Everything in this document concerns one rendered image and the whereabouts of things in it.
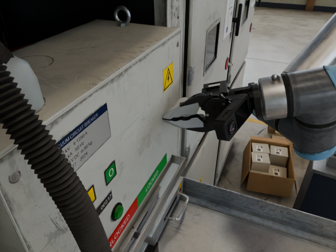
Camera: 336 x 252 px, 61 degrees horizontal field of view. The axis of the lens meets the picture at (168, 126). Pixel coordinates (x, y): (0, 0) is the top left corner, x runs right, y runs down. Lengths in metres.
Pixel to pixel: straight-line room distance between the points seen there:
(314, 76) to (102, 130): 0.40
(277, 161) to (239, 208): 1.46
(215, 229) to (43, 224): 0.60
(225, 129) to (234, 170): 1.84
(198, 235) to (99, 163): 0.50
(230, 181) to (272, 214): 1.34
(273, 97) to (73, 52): 0.38
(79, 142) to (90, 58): 0.17
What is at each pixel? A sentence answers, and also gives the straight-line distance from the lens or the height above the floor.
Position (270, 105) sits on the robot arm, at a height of 1.28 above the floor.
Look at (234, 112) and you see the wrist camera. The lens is 0.55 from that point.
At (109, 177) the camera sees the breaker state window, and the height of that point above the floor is 1.23.
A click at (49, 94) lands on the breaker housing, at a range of 0.40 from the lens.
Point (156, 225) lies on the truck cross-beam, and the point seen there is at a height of 0.93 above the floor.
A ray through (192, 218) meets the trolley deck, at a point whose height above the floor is 0.85.
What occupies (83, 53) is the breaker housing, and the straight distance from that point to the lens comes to 0.53.
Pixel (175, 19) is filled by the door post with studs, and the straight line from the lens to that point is 0.75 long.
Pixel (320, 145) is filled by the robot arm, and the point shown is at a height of 1.19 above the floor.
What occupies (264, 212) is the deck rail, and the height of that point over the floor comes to 0.87.
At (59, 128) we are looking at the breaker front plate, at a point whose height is 1.37.
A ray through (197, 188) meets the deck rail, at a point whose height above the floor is 0.88.
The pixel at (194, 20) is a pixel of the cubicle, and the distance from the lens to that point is 0.83.
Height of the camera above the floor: 1.56
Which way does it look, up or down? 34 degrees down
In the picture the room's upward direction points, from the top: straight up
